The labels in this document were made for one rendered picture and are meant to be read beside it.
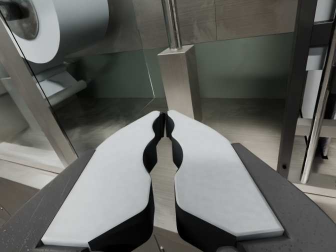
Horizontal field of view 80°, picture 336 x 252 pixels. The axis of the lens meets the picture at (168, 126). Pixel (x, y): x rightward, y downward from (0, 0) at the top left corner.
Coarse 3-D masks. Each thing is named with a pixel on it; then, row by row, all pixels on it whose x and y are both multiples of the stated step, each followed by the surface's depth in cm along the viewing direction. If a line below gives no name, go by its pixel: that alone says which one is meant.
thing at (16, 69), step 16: (0, 32) 41; (0, 48) 42; (16, 64) 44; (16, 80) 45; (32, 80) 47; (32, 96) 48; (32, 112) 50; (48, 112) 51; (48, 128) 52; (64, 144) 56; (16, 160) 72; (32, 160) 68; (64, 160) 57
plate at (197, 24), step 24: (144, 0) 79; (192, 0) 72; (216, 0) 69; (240, 0) 67; (264, 0) 64; (288, 0) 62; (144, 24) 84; (192, 24) 77; (216, 24) 73; (240, 24) 70; (264, 24) 68; (288, 24) 65; (144, 48) 90
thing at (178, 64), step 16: (176, 16) 56; (176, 32) 58; (176, 48) 60; (192, 48) 62; (160, 64) 61; (176, 64) 59; (192, 64) 63; (176, 80) 62; (192, 80) 64; (176, 96) 65; (192, 96) 64; (192, 112) 66
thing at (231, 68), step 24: (216, 48) 78; (240, 48) 75; (264, 48) 72; (288, 48) 69; (216, 72) 83; (240, 72) 79; (264, 72) 76; (288, 72) 73; (216, 96) 89; (240, 96) 85; (264, 96) 81
